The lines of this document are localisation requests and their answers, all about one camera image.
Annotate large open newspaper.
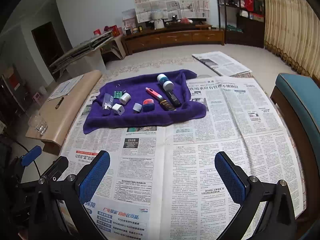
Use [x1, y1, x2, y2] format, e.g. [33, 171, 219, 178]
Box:
[61, 77, 306, 239]

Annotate folded newspaper far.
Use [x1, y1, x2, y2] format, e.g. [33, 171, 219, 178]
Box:
[192, 51, 252, 77]

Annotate white cylindrical bottle green label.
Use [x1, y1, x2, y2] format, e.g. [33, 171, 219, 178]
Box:
[119, 92, 131, 105]

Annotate black cosmetic tube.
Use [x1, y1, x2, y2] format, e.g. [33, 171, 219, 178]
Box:
[166, 91, 182, 108]

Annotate wooden tv cabinet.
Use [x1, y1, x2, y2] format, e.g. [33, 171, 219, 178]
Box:
[121, 24, 225, 55]

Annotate beige low bench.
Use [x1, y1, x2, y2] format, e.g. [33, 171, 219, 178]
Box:
[25, 70, 102, 155]

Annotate teal cushioned chair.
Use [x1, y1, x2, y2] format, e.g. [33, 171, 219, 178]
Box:
[269, 73, 320, 188]

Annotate white usb charger plug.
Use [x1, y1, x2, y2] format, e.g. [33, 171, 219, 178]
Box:
[112, 103, 125, 116]

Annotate black cable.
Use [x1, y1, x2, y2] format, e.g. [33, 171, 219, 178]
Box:
[15, 139, 42, 178]

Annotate folded cardboard stack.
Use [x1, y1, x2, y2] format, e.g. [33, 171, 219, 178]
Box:
[49, 31, 113, 74]

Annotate dark metal shelf unit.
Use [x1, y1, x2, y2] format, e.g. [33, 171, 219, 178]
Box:
[217, 0, 266, 48]

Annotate beige curtain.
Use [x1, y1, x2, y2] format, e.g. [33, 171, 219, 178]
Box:
[264, 0, 319, 79]

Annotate glass cup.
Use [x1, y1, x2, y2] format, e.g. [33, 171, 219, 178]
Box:
[28, 110, 48, 135]

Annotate dark pen on bench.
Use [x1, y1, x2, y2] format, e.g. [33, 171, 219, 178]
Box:
[55, 97, 64, 109]

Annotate newspapers on wall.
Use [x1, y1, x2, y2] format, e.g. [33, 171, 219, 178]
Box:
[135, 0, 210, 23]

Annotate white teal double-cap bottle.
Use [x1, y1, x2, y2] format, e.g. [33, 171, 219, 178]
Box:
[157, 74, 174, 92]

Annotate white round cap jar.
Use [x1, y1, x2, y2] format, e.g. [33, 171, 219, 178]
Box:
[132, 103, 142, 113]

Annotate clear pill bottle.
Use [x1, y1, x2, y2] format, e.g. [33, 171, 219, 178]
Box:
[102, 93, 114, 111]

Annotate small red blue vaseline jar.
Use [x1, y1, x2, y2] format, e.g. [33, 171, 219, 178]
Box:
[143, 99, 155, 112]

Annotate green binder clip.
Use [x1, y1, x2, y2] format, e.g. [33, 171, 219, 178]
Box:
[113, 86, 126, 99]

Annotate black gold Grand Reserve tube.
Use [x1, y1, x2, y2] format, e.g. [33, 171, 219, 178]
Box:
[159, 99, 176, 111]

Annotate pink white pen device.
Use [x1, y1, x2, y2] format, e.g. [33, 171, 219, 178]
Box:
[145, 87, 164, 102]

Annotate paper sheet on bench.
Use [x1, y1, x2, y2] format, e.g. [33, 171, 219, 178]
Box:
[47, 74, 84, 101]

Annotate purple towel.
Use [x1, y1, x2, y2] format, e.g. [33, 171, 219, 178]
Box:
[83, 69, 206, 134]

